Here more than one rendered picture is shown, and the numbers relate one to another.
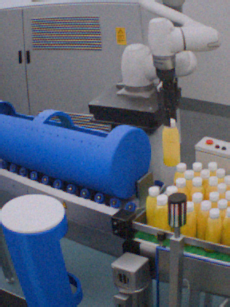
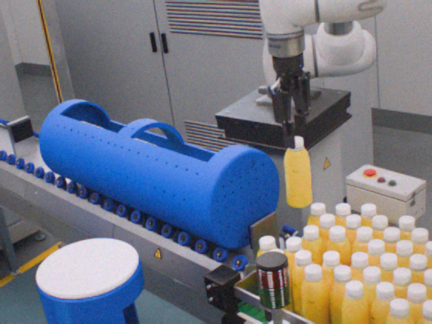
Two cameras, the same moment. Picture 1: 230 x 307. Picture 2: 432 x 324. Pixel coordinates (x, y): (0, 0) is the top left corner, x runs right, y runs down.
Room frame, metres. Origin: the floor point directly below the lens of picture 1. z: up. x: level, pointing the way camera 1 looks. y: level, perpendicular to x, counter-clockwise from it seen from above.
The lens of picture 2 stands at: (0.41, -0.31, 2.02)
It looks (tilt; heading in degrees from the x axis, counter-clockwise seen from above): 25 degrees down; 14
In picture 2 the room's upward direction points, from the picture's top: 9 degrees counter-clockwise
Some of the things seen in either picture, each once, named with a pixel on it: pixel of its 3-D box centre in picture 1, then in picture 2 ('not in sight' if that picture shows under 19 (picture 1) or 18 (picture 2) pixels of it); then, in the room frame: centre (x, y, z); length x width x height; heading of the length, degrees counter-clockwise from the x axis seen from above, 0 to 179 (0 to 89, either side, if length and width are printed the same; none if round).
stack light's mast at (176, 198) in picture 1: (177, 217); (275, 292); (1.57, -0.17, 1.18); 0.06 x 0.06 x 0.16
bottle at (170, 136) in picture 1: (171, 144); (298, 174); (2.04, -0.20, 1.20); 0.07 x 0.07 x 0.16
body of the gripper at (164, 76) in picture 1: (166, 77); (288, 71); (2.04, -0.21, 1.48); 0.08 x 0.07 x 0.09; 142
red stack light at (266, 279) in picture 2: (177, 205); (272, 271); (1.57, -0.17, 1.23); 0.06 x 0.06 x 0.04
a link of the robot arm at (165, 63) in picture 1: (164, 60); (285, 42); (2.04, -0.21, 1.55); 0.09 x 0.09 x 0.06
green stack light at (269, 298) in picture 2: (177, 216); (275, 290); (1.57, -0.17, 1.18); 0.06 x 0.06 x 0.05
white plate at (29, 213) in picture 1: (30, 213); (87, 267); (1.90, 0.36, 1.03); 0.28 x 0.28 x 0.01
